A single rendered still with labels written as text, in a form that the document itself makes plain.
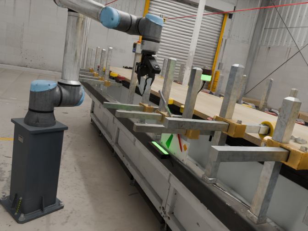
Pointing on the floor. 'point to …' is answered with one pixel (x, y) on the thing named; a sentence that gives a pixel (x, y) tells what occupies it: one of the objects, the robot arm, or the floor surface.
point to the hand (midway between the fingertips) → (143, 92)
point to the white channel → (194, 42)
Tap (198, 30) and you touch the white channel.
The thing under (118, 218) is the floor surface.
